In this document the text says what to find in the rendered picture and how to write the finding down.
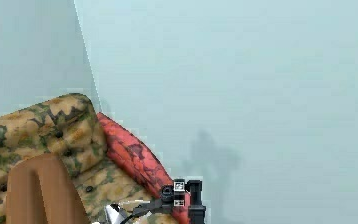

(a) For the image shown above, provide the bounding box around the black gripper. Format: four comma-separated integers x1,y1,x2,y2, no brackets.
118,184,175,224

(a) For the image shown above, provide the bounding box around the camouflage pattern armchair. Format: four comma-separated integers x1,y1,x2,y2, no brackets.
0,92,192,224

